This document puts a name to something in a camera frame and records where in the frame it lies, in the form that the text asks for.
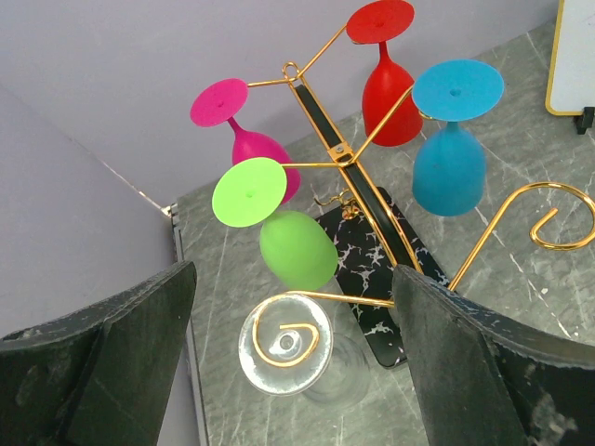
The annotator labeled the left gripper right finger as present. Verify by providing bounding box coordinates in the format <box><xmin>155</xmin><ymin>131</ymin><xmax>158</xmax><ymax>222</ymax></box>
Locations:
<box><xmin>391</xmin><ymin>265</ymin><xmax>594</xmax><ymax>445</ymax></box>

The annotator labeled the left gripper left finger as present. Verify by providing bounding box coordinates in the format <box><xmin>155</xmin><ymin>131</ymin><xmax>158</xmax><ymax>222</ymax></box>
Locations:
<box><xmin>1</xmin><ymin>261</ymin><xmax>197</xmax><ymax>445</ymax></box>

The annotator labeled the clear glass cup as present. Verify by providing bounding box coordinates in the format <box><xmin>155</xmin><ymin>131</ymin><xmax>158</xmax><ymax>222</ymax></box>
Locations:
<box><xmin>238</xmin><ymin>293</ymin><xmax>370</xmax><ymax>408</ymax></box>

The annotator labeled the blue plastic wine glass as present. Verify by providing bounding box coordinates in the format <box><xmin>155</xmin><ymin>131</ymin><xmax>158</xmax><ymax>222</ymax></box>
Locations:
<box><xmin>412</xmin><ymin>59</ymin><xmax>505</xmax><ymax>216</ymax></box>

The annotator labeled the green plastic wine glass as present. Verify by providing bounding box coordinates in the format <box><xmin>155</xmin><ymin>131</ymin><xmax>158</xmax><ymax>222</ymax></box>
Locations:
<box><xmin>212</xmin><ymin>157</ymin><xmax>338</xmax><ymax>291</ymax></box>

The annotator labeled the pink plastic wine glass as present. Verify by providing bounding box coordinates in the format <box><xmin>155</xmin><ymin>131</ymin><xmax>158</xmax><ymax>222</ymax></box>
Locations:
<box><xmin>189</xmin><ymin>77</ymin><xmax>302</xmax><ymax>205</ymax></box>

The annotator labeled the red plastic wine glass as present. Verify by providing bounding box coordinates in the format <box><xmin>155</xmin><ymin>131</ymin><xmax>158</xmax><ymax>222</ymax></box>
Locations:
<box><xmin>347</xmin><ymin>1</ymin><xmax>423</xmax><ymax>147</ymax></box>

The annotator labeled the gold wine glass rack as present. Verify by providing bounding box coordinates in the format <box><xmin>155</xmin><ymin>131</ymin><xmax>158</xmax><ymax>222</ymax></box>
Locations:
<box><xmin>245</xmin><ymin>22</ymin><xmax>595</xmax><ymax>371</ymax></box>

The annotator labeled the gold framed whiteboard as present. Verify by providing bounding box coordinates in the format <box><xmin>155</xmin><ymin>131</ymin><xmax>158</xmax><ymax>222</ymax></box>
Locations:
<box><xmin>545</xmin><ymin>0</ymin><xmax>594</xmax><ymax>135</ymax></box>

